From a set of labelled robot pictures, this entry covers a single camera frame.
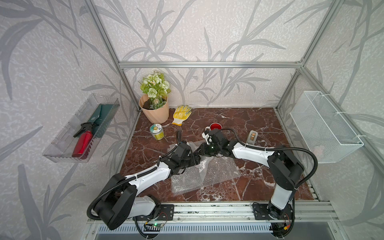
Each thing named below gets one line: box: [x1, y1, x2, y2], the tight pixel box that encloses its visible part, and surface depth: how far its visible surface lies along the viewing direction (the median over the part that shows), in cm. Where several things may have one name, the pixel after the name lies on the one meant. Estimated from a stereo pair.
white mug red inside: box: [205, 122, 223, 131], surface depth 103 cm
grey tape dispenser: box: [246, 130, 258, 145], surface depth 101 cm
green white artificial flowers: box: [140, 70, 171, 110], surface depth 98 cm
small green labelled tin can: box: [149, 123, 165, 141], surface depth 101 cm
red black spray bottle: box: [72, 122, 99, 160], surface depth 61 cm
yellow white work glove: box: [172, 105, 192, 126], surface depth 118 cm
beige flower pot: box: [138, 93, 169, 124], surface depth 102 cm
